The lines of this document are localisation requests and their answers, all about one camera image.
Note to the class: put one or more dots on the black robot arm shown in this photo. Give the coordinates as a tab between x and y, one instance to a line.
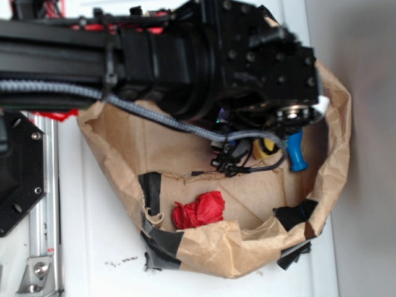
201	57

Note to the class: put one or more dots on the metal corner bracket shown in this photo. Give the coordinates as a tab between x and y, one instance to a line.
38	278

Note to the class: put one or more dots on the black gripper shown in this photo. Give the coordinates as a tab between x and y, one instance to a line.
269	77

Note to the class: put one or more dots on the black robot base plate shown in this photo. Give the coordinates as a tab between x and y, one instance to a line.
22	168

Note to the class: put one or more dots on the blue plastic bottle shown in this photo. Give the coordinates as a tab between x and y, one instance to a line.
297	160

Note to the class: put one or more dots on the crumpled red paper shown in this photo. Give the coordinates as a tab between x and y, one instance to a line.
206	209

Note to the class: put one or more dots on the brown paper bag bin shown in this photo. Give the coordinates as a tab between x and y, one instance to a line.
267	214

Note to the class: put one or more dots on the yellow green sponge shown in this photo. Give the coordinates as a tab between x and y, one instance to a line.
264	148

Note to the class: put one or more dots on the aluminium rail profile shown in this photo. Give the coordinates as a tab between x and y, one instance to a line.
44	221

